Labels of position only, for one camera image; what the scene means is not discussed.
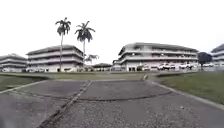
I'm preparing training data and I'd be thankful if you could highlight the grey concrete pavement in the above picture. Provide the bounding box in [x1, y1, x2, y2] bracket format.
[0, 78, 224, 128]

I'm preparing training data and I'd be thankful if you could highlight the dark round tree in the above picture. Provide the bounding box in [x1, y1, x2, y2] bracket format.
[197, 51, 213, 70]

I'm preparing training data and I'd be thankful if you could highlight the row of parked cars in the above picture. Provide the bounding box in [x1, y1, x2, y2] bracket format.
[136, 62, 216, 72]

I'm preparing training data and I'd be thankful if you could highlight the white multi-storey building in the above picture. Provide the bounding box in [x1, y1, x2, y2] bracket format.
[25, 44, 86, 73]
[209, 43, 224, 68]
[0, 53, 28, 73]
[112, 42, 200, 72]

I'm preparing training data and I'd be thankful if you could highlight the tall palm tree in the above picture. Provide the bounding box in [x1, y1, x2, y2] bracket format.
[74, 20, 96, 71]
[54, 17, 72, 73]

